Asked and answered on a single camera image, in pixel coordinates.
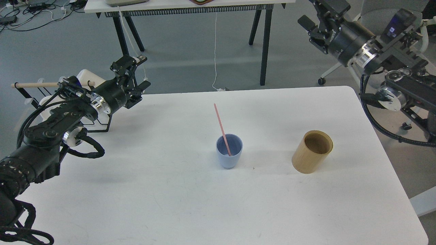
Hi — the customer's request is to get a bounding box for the background white desk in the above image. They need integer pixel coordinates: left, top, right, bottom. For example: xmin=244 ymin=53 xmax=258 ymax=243
xmin=84 ymin=0 xmax=292 ymax=86

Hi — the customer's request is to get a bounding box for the floor cables pile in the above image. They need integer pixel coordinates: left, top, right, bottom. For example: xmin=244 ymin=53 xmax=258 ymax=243
xmin=0 ymin=0 xmax=87 ymax=33

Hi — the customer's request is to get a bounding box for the wooden dowel rod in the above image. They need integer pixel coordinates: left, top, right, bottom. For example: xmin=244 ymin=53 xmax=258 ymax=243
xmin=11 ymin=82 xmax=65 ymax=89

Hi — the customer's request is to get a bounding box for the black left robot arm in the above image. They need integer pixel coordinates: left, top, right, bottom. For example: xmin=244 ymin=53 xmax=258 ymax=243
xmin=0 ymin=55 xmax=151 ymax=245

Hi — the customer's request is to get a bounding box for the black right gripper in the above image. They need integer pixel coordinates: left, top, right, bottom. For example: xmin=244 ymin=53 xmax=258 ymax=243
xmin=298 ymin=0 xmax=376 ymax=67

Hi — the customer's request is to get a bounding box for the black wire dish rack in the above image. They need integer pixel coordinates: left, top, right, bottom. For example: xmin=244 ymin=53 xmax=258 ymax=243
xmin=11 ymin=79 xmax=111 ymax=132

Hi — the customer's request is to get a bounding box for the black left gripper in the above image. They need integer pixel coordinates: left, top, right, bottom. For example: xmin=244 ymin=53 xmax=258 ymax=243
xmin=91 ymin=55 xmax=151 ymax=114

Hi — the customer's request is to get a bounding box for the grey office chair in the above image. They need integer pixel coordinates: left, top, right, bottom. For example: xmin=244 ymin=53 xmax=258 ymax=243
xmin=318 ymin=0 xmax=436 ymax=130

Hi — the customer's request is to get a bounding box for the wooden cylindrical holder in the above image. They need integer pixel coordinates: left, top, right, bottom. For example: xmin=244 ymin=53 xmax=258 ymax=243
xmin=292 ymin=130 xmax=333 ymax=174

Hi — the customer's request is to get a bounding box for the white hanging cable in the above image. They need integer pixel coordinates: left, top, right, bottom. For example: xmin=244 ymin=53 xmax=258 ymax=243
xmin=213 ymin=12 xmax=227 ymax=92

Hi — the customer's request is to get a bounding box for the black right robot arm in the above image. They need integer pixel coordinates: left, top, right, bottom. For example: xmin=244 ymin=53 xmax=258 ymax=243
xmin=298 ymin=0 xmax=436 ymax=147

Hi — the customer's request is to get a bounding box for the blue cup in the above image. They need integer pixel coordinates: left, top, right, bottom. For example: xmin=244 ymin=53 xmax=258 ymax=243
xmin=216 ymin=134 xmax=243 ymax=169

